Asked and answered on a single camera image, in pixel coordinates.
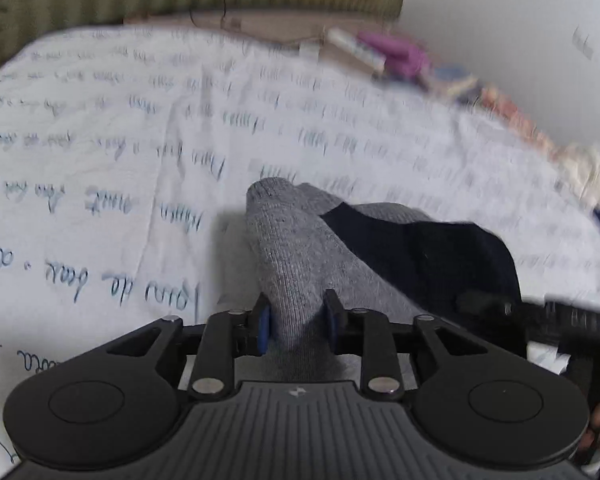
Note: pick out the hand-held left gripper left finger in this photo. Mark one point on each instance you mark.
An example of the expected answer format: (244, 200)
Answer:
(263, 331)

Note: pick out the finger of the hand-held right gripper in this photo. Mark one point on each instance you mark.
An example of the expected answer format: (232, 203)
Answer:
(490, 306)

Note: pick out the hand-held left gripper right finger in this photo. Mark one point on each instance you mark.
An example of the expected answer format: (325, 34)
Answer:
(332, 329)

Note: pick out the grey and navy knit sweater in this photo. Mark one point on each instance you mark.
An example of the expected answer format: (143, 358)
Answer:
(290, 250)

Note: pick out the cream cloth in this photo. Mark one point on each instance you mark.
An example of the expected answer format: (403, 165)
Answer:
(587, 172)

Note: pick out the orange patterned cloth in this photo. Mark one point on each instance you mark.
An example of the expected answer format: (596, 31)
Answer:
(522, 120)

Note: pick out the white script-printed blanket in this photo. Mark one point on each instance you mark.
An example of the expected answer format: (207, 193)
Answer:
(105, 125)

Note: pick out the purple cloth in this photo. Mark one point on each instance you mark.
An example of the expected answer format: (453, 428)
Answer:
(402, 52)

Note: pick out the white power strip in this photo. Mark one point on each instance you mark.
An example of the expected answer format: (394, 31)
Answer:
(356, 49)

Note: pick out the white wall socket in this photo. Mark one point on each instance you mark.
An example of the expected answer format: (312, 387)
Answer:
(583, 43)

